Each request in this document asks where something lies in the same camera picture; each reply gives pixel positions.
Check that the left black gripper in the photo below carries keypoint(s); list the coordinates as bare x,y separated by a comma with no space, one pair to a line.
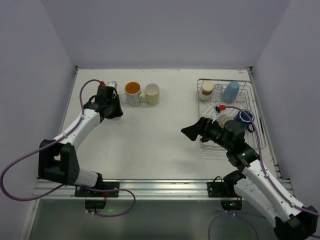
115,110

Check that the aluminium mounting rail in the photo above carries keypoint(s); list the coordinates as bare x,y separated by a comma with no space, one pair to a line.
144,189

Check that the light blue plastic cup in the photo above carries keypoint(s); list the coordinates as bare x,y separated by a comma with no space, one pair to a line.
231,91

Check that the floral mug orange inside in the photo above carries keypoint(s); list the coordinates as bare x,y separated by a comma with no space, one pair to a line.
131,94

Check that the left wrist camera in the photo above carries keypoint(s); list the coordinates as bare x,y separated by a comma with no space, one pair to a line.
112,84

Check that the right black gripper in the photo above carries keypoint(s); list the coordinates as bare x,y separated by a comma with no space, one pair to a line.
203,128

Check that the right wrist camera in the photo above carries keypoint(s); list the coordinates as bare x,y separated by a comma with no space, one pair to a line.
220,112

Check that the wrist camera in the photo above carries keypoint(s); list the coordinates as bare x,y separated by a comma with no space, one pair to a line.
220,112
112,84

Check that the dark blue mug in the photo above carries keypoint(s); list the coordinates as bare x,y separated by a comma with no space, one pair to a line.
245,118

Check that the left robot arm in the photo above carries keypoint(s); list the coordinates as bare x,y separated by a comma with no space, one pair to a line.
57,159

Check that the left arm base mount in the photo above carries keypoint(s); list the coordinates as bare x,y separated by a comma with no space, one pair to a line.
96,199

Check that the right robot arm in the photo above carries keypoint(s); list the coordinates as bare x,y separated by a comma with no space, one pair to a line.
290,218

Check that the beige speckled cup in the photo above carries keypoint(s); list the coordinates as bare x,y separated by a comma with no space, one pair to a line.
225,119

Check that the pale yellow mug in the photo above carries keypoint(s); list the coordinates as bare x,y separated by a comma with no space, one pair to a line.
151,94

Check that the wire dish rack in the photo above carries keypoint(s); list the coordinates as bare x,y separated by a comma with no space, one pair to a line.
245,100

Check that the cream tumbler brown band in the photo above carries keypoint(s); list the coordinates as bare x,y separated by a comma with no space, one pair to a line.
205,91

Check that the clear glass cup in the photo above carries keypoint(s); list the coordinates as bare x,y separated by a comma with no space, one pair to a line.
217,92

